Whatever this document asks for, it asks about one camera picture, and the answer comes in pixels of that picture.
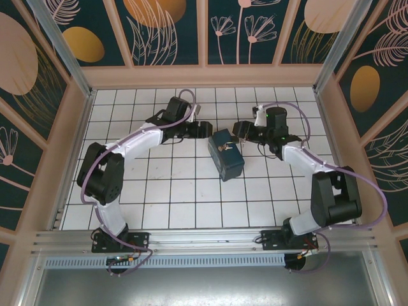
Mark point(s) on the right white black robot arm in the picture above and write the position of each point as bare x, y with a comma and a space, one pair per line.
303, 156

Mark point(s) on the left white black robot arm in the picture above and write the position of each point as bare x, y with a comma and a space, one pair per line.
140, 140

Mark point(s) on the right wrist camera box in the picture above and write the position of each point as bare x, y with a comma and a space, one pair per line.
259, 116

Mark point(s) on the grey metal sheet panel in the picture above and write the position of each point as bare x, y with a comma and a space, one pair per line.
204, 287

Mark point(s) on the small metal padlock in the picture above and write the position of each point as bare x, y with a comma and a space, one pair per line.
221, 147

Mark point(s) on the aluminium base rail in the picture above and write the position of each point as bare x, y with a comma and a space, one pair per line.
204, 239

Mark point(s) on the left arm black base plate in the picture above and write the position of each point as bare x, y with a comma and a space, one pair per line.
137, 240

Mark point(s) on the small green circuit board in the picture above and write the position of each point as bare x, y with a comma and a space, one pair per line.
119, 259

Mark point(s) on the blue starry night print box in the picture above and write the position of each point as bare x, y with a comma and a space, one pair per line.
228, 164

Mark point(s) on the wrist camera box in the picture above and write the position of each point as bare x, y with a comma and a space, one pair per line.
259, 116
195, 113

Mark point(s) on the aluminium corner post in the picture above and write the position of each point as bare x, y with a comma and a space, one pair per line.
60, 41
345, 41

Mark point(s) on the aluminium frame profile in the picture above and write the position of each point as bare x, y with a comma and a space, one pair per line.
379, 280
32, 280

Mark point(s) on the left aluminium corner post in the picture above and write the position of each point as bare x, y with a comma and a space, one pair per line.
60, 41

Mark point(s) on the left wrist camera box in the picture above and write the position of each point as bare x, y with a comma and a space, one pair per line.
195, 113

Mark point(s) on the right aluminium corner post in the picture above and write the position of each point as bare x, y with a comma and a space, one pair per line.
345, 41

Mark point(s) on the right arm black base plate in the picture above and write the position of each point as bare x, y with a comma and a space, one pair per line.
271, 240

